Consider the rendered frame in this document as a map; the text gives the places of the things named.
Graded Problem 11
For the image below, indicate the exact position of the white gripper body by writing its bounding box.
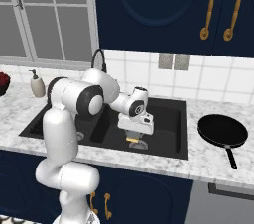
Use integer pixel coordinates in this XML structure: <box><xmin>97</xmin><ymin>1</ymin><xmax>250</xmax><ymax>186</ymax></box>
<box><xmin>117</xmin><ymin>114</ymin><xmax>155</xmax><ymax>136</ymax></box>

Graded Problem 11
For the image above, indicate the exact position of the black kitchen sink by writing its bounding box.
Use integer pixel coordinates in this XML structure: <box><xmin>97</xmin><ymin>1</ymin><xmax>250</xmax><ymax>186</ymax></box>
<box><xmin>18</xmin><ymin>97</ymin><xmax>189</xmax><ymax>161</ymax></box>

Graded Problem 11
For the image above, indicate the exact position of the black frying pan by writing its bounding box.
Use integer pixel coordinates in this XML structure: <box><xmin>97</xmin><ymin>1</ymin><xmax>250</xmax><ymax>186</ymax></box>
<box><xmin>196</xmin><ymin>113</ymin><xmax>249</xmax><ymax>170</ymax></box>

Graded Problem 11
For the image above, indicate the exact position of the navy base cupboard door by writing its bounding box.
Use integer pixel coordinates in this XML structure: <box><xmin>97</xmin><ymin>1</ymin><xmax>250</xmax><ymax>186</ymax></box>
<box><xmin>88</xmin><ymin>164</ymin><xmax>194</xmax><ymax>224</ymax></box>
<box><xmin>0</xmin><ymin>150</ymin><xmax>100</xmax><ymax>224</ymax></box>

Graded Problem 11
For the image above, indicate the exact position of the black curved tap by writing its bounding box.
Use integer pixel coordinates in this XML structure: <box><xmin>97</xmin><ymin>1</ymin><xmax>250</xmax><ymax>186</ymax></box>
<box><xmin>90</xmin><ymin>48</ymin><xmax>108</xmax><ymax>74</ymax></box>

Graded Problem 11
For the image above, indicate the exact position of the beige soap dispenser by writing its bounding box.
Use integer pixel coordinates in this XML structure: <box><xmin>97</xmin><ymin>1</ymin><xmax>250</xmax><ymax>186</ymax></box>
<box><xmin>28</xmin><ymin>68</ymin><xmax>47</xmax><ymax>99</ymax></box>

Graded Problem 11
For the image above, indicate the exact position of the grey dishwasher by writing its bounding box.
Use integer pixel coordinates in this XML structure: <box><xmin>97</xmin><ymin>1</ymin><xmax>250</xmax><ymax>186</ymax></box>
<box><xmin>183</xmin><ymin>179</ymin><xmax>254</xmax><ymax>224</ymax></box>

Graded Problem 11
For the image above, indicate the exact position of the black bowl with red fruit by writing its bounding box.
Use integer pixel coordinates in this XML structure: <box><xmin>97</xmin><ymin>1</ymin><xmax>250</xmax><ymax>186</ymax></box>
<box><xmin>0</xmin><ymin>71</ymin><xmax>12</xmax><ymax>97</ymax></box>

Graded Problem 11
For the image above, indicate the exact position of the grey framed window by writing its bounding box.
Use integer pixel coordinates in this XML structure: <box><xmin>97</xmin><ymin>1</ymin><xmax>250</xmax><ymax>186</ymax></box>
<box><xmin>0</xmin><ymin>0</ymin><xmax>100</xmax><ymax>71</ymax></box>

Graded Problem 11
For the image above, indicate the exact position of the grey wall socket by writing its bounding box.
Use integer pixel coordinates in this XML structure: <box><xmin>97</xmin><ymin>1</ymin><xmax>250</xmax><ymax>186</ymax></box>
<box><xmin>158</xmin><ymin>53</ymin><xmax>175</xmax><ymax>70</ymax></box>
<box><xmin>174</xmin><ymin>53</ymin><xmax>191</xmax><ymax>71</ymax></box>

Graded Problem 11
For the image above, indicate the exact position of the gold base cupboard handle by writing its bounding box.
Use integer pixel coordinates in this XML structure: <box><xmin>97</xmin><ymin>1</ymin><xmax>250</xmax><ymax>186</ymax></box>
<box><xmin>88</xmin><ymin>190</ymin><xmax>99</xmax><ymax>216</ymax></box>
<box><xmin>103</xmin><ymin>192</ymin><xmax>113</xmax><ymax>221</ymax></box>

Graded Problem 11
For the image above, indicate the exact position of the navy wall cupboard door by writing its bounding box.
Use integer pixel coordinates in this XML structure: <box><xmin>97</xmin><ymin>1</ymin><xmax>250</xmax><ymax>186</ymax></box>
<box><xmin>211</xmin><ymin>0</ymin><xmax>254</xmax><ymax>59</ymax></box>
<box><xmin>92</xmin><ymin>0</ymin><xmax>222</xmax><ymax>56</ymax></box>

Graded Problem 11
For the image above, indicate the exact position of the dark dishwasher handle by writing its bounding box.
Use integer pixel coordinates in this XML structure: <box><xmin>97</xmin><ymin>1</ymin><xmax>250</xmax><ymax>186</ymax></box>
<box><xmin>207</xmin><ymin>182</ymin><xmax>254</xmax><ymax>201</ymax></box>

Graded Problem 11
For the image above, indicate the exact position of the gold wall cupboard handle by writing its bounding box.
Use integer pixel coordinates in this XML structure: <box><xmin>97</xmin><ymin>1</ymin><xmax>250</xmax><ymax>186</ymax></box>
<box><xmin>199</xmin><ymin>0</ymin><xmax>220</xmax><ymax>41</ymax></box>
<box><xmin>222</xmin><ymin>0</ymin><xmax>248</xmax><ymax>43</ymax></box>

